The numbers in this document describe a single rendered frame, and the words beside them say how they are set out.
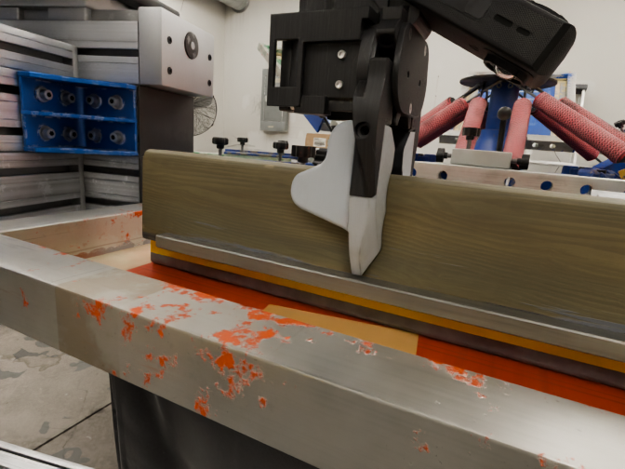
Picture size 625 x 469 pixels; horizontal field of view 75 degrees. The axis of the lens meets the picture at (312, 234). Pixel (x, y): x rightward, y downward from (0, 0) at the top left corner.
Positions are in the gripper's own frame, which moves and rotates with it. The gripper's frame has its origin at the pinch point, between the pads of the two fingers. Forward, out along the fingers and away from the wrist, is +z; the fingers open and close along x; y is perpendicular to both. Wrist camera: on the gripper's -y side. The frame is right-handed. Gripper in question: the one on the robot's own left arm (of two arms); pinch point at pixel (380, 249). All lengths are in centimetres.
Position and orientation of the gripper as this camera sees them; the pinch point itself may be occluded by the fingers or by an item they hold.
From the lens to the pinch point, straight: 27.3
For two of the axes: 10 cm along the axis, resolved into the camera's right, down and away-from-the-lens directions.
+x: -4.5, 1.7, -8.8
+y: -8.9, -1.6, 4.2
